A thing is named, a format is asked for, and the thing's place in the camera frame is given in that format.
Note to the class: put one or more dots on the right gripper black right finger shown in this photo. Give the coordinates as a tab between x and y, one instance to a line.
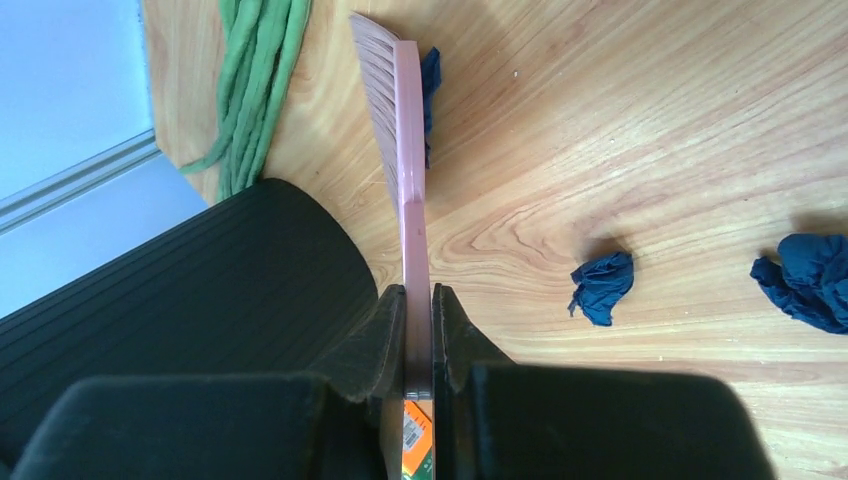
497	419

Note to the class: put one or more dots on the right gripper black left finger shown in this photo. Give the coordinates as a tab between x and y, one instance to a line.
340	419

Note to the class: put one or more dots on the pink hand brush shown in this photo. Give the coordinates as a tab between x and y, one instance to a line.
392	81

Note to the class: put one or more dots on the orange yellow snack box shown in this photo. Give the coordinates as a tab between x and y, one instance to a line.
417	443

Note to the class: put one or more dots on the black trash bin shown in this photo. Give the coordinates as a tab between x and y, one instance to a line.
265	281

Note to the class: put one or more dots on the blue paper scrap left-middle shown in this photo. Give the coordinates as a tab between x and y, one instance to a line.
600	284

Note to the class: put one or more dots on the blue paper scrap centre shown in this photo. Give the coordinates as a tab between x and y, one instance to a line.
809	281

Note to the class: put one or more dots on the blue paper scrap top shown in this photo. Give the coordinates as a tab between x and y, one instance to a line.
431	81

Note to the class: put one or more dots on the green scallions bunch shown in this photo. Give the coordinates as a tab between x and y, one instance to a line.
263	41

